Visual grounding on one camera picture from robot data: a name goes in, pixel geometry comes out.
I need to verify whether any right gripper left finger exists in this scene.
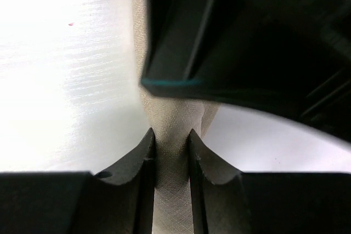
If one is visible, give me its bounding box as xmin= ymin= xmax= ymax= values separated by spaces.
xmin=73 ymin=129 xmax=156 ymax=233

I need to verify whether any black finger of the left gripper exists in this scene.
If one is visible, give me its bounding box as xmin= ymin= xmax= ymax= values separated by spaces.
xmin=140 ymin=0 xmax=350 ymax=141

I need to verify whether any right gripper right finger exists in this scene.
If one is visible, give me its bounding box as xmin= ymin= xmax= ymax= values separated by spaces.
xmin=188 ymin=130 xmax=252 ymax=233

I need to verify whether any beige cloth napkin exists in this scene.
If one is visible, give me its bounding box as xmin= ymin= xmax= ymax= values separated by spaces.
xmin=132 ymin=0 xmax=219 ymax=233

